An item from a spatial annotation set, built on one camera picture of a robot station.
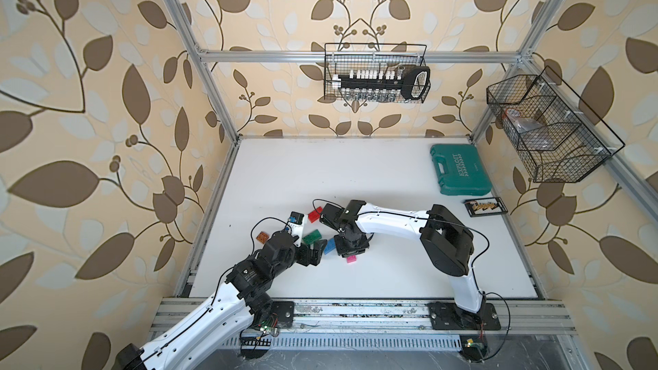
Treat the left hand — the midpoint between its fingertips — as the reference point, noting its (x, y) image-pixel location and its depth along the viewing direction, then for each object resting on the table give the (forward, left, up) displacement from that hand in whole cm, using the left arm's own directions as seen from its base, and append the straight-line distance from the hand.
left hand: (314, 237), depth 78 cm
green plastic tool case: (+31, -57, -4) cm, 65 cm away
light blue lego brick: (-3, -5, +1) cm, 6 cm away
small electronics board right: (-26, -46, -13) cm, 55 cm away
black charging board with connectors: (+16, -60, -8) cm, 62 cm away
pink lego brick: (-3, -12, -10) cm, 16 cm away
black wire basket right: (+20, -71, +25) cm, 78 cm away
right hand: (-1, -11, -11) cm, 15 cm away
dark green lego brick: (+5, +1, -10) cm, 12 cm away
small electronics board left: (-22, +12, -10) cm, 27 cm away
